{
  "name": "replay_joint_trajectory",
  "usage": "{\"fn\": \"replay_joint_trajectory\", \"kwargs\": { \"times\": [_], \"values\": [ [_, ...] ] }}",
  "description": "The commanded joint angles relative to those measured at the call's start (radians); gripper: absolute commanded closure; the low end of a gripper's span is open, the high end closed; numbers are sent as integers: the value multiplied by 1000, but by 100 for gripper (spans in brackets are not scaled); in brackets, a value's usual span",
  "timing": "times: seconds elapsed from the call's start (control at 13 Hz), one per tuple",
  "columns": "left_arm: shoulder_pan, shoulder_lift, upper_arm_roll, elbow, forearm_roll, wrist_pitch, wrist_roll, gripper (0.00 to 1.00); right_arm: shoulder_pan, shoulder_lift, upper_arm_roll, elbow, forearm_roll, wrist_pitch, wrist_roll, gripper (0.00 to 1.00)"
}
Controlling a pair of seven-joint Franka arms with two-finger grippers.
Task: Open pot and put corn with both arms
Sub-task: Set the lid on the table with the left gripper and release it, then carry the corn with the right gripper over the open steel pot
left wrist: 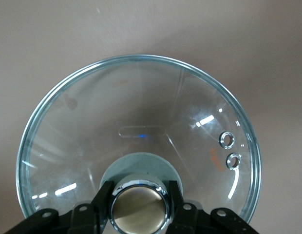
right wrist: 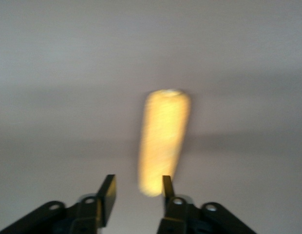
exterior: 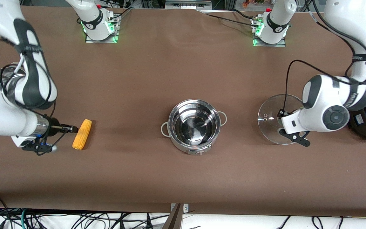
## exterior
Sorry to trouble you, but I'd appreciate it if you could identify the green floor cable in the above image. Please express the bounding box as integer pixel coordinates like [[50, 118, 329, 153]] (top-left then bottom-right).
[[20, 209, 30, 229]]

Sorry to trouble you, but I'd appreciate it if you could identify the black cable on mat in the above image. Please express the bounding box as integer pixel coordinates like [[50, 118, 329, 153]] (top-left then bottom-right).
[[229, 8, 260, 21], [202, 13, 257, 28]]

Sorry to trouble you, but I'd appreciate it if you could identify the aluminium frame profile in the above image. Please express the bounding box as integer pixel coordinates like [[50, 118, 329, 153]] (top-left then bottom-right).
[[164, 0, 213, 10]]

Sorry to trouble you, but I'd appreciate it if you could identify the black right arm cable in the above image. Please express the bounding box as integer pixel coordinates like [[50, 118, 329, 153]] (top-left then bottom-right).
[[0, 52, 56, 110]]

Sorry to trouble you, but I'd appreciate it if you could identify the yellow corn cob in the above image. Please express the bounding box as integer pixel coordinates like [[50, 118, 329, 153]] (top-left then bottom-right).
[[72, 119, 92, 150]]

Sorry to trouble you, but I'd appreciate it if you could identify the metal table edge bracket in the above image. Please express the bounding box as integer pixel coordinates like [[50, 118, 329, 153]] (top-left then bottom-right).
[[162, 203, 190, 229]]

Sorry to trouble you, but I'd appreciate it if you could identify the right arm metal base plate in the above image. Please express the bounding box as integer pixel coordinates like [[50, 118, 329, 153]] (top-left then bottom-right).
[[85, 13, 120, 44]]

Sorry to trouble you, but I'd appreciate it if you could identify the brown table mat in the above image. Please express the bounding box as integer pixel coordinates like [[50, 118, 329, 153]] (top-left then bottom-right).
[[0, 4, 366, 217]]

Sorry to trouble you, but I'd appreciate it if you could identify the black right base cable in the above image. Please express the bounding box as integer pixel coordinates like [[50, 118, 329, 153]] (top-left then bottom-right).
[[109, 7, 135, 23]]

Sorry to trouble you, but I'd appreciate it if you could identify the steel pot with grey handles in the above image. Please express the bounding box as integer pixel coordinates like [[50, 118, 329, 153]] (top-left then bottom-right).
[[160, 99, 227, 156]]

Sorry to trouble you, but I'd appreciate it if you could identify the glass pot lid with knob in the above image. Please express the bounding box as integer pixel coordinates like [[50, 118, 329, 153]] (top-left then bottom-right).
[[257, 94, 306, 145]]

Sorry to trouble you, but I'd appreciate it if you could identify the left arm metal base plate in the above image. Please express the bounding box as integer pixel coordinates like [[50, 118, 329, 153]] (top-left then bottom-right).
[[252, 17, 287, 48]]

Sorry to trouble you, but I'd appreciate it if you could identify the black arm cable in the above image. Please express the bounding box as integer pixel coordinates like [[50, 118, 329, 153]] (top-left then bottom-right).
[[281, 59, 366, 115], [0, 52, 56, 110]]

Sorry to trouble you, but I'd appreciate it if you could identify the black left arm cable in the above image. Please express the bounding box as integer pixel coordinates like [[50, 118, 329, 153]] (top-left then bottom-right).
[[281, 59, 366, 115]]

